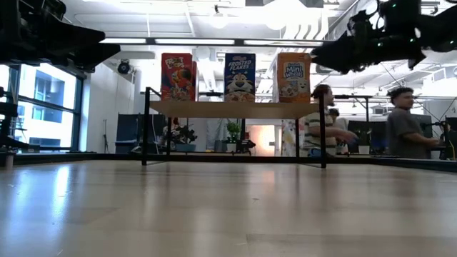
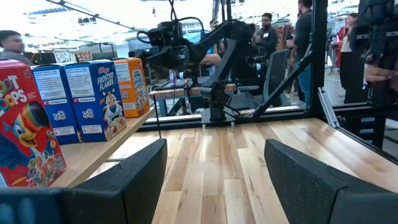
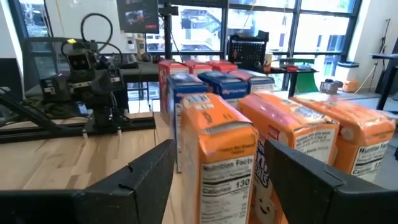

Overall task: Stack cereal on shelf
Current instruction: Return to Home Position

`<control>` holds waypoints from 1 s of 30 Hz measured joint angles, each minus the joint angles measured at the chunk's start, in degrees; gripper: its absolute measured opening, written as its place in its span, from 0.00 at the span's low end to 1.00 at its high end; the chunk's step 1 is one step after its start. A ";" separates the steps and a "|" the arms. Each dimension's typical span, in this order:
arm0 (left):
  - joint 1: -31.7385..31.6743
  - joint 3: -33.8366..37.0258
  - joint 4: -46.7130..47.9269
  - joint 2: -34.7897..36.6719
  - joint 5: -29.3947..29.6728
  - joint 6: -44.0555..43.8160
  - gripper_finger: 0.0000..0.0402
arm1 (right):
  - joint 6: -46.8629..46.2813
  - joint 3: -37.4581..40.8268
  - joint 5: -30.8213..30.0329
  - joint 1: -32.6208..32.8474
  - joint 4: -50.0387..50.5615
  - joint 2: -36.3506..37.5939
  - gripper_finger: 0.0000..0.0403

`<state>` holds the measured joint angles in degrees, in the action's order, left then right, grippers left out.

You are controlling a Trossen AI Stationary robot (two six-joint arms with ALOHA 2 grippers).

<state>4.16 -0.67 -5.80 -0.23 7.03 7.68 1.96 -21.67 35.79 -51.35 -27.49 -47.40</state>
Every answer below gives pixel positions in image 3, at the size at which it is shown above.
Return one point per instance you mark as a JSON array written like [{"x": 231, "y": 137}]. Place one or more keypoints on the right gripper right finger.
[{"x": 311, "y": 199}]

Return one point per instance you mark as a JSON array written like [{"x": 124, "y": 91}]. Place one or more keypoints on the large window with dark frame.
[{"x": 202, "y": 31}]

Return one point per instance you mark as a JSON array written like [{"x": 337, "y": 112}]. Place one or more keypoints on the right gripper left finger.
[{"x": 140, "y": 193}]

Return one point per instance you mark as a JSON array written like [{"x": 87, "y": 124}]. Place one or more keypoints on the small orange box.
[{"x": 351, "y": 86}]

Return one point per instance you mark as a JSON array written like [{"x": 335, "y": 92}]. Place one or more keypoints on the black computer monitor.
[{"x": 136, "y": 17}]

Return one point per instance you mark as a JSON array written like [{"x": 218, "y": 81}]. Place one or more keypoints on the gray desk top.
[{"x": 140, "y": 73}]

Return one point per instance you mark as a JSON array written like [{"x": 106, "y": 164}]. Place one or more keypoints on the black camera stand pole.
[{"x": 168, "y": 34}]

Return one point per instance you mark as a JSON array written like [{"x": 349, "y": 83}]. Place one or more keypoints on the green panel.
[{"x": 304, "y": 82}]

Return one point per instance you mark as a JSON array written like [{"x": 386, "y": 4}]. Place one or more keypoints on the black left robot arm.
[{"x": 102, "y": 118}]

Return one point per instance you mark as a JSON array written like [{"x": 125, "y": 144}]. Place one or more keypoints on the black side table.
[{"x": 293, "y": 72}]

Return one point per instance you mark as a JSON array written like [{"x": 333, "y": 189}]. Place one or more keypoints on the yellow tag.
[{"x": 72, "y": 41}]

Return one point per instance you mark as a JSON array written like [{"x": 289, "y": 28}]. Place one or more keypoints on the black perforated crate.
[{"x": 247, "y": 49}]

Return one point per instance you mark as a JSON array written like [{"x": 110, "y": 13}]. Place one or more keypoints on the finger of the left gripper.
[
  {"x": 51, "y": 90},
  {"x": 115, "y": 80}
]

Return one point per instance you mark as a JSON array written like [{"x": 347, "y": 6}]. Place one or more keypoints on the black standing desk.
[{"x": 385, "y": 56}]

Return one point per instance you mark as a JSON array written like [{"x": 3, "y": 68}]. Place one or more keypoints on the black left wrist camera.
[{"x": 79, "y": 62}]

